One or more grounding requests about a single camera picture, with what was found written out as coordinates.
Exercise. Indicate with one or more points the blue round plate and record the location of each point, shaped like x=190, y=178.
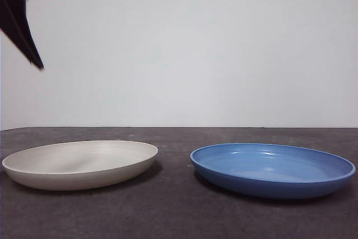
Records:
x=268, y=190

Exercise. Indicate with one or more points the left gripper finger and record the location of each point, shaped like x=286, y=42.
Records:
x=19, y=4
x=11, y=23

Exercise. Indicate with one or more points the white round plate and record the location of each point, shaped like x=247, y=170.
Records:
x=81, y=177

